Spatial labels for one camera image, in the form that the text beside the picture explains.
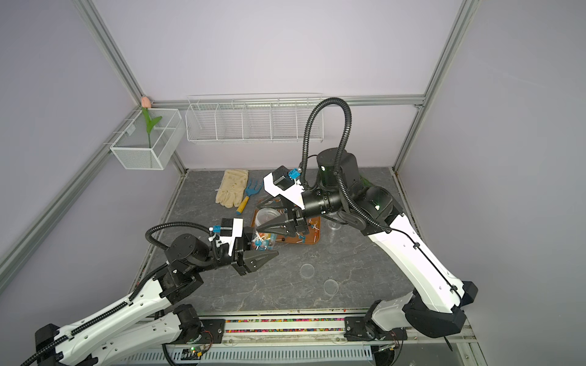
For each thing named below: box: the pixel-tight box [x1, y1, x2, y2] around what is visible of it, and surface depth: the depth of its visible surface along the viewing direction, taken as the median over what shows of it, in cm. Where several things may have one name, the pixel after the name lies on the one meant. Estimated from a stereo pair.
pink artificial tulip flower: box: [141, 96, 163, 149], surface depth 92 cm
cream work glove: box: [215, 169, 249, 209], surface depth 115 cm
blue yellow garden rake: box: [235, 180, 264, 216], surface depth 111 cm
